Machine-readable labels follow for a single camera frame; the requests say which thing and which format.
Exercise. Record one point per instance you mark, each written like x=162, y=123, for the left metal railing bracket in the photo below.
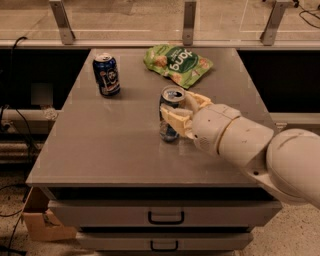
x=60, y=15

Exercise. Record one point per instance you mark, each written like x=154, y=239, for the metal railing bracket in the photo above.
x=188, y=22
x=269, y=33
x=60, y=15

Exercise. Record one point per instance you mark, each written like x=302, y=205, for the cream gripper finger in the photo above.
x=196, y=102
x=179, y=119

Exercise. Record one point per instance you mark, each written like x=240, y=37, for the lower black drawer handle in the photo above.
x=164, y=246

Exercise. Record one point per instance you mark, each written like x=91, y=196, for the middle metal railing bracket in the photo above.
x=188, y=22

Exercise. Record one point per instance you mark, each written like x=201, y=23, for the dark blue pepsi can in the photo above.
x=106, y=74

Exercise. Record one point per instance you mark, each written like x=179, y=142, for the grey drawer cabinet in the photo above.
x=104, y=166

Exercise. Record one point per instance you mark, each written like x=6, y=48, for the silver blue redbull can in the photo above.
x=173, y=96

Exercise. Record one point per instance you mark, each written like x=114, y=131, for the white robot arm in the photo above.
x=285, y=164

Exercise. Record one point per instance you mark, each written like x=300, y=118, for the black drawer handle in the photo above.
x=166, y=219
x=164, y=246

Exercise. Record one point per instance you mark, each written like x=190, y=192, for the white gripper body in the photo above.
x=212, y=127

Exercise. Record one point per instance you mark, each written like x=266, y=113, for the cardboard box on floor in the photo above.
x=41, y=223

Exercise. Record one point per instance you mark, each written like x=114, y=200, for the green chip bag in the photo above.
x=179, y=64

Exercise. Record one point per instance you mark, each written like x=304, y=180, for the upper black drawer handle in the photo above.
x=166, y=219

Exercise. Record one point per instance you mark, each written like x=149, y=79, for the right metal railing bracket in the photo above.
x=269, y=33

